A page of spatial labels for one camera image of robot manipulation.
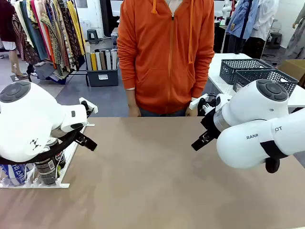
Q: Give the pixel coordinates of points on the black Pepsi can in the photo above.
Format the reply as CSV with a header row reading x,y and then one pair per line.
x,y
53,143
47,169

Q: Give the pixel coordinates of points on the sewing work table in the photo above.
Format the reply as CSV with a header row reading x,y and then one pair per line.
x,y
114,35

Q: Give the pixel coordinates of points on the white box appliance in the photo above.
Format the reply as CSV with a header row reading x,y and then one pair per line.
x,y
85,29

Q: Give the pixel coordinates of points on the grey dress on mannequin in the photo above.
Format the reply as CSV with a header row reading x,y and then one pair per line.
x,y
297,40

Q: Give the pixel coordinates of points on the dark patterned skirt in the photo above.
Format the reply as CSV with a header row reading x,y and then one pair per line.
x,y
255,47

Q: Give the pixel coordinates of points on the grey plastic stool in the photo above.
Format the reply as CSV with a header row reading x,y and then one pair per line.
x,y
93,35
276,40

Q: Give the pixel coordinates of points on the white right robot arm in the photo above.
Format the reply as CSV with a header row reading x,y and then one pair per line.
x,y
252,133

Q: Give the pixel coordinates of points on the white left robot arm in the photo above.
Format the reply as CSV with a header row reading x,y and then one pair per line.
x,y
28,114

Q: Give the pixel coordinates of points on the dark floral hanging garment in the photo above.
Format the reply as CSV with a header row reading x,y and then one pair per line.
x,y
71,35

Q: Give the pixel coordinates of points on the white fabric roll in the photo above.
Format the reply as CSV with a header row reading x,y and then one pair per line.
x,y
114,59
98,61

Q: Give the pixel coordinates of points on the grey cloth pile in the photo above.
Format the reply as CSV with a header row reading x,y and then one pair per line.
x,y
44,71

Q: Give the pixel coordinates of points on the person's right hand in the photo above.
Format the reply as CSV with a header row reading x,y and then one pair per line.
x,y
134,110

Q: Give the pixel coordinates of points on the white hanging shirt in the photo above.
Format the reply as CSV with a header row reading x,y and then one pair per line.
x,y
264,19

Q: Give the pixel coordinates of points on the dark hanging trousers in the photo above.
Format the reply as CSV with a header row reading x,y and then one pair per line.
x,y
234,44

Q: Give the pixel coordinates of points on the brown patterned garment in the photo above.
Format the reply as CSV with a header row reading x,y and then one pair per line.
x,y
29,54

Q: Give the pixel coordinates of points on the yellow fabric roll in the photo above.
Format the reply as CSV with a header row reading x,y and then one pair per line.
x,y
93,62

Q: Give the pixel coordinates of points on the green beige patterned garment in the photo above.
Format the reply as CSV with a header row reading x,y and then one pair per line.
x,y
56,40

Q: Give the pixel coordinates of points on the mannequin legs with stand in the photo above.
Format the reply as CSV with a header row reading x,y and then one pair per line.
x,y
14,62

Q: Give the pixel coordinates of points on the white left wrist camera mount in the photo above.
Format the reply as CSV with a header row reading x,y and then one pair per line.
x,y
91,107

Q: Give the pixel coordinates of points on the grey plastic basket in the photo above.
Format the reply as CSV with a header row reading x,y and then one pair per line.
x,y
252,76
228,69

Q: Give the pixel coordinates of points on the yellow hanging garment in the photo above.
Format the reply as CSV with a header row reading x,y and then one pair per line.
x,y
78,31

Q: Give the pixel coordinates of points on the blue hanging shirt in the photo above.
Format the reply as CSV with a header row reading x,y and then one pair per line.
x,y
238,19

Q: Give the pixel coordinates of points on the white side table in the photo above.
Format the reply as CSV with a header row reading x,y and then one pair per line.
x,y
220,88

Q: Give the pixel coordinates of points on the light grey fabric roll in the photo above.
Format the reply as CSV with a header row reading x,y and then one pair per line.
x,y
108,60

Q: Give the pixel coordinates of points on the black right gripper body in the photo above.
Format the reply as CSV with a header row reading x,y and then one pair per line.
x,y
210,125

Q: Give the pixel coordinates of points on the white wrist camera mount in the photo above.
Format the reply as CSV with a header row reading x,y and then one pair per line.
x,y
91,107
199,100

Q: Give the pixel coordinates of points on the grey storage bin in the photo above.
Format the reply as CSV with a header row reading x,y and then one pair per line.
x,y
102,80

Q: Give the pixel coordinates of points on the cream hanging garment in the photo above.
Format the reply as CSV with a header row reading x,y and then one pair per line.
x,y
22,23

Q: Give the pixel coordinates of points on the person in orange hoodie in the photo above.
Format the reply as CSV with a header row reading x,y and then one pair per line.
x,y
164,59

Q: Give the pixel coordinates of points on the maroon garment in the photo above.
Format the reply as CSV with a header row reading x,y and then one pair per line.
x,y
6,21

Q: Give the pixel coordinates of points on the teal hanging garment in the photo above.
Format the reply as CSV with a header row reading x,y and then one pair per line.
x,y
35,43

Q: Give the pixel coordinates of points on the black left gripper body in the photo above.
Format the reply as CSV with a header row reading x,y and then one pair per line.
x,y
69,135

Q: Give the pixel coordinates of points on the black stand pole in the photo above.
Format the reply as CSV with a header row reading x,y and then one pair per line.
x,y
246,21

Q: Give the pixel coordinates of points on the cardboard box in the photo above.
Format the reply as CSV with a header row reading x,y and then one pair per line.
x,y
294,66

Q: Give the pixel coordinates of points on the white can dispenser rack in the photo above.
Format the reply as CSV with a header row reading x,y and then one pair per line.
x,y
69,162

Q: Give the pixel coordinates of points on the person's right forearm orange sleeve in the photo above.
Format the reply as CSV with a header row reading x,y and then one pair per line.
x,y
126,71

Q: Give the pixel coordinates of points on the mannequin in black dress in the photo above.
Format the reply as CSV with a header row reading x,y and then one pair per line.
x,y
107,19

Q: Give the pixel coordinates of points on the person's left hand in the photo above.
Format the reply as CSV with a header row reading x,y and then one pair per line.
x,y
191,113

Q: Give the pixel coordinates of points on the person's left forearm orange sleeve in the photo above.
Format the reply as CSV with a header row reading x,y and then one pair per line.
x,y
202,76

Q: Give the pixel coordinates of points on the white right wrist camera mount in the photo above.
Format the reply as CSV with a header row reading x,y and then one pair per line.
x,y
199,100

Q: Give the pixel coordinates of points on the patterned folded fabric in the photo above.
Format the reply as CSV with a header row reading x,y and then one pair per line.
x,y
58,75

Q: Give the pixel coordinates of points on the brown fabric roll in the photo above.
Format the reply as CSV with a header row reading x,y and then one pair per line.
x,y
102,60

